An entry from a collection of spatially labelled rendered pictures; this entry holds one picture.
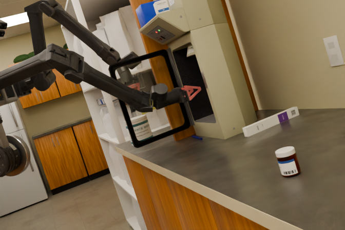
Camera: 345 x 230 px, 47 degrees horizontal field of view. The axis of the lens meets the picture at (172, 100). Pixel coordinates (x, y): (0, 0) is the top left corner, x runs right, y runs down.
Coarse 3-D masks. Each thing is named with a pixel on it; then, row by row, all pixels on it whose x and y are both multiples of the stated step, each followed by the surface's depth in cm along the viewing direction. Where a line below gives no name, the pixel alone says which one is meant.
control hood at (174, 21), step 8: (160, 16) 157; (168, 16) 158; (176, 16) 159; (184, 16) 160; (152, 24) 169; (160, 24) 164; (168, 24) 160; (176, 24) 159; (184, 24) 160; (144, 32) 184; (176, 32) 165; (184, 32) 162; (168, 40) 179
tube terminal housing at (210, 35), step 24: (192, 0) 162; (216, 0) 175; (192, 24) 161; (216, 24) 167; (216, 48) 164; (216, 72) 164; (240, 72) 180; (216, 96) 164; (240, 96) 171; (216, 120) 166; (240, 120) 167
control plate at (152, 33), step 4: (156, 28) 171; (160, 28) 169; (148, 32) 182; (152, 32) 179; (156, 32) 176; (160, 32) 174; (164, 32) 172; (168, 32) 169; (152, 36) 184; (156, 36) 182; (168, 36) 174; (172, 36) 172; (160, 40) 184; (164, 40) 182
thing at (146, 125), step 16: (144, 64) 185; (160, 64) 188; (128, 80) 181; (144, 80) 184; (160, 80) 188; (128, 112) 180; (144, 112) 183; (160, 112) 187; (176, 112) 190; (144, 128) 183; (160, 128) 186
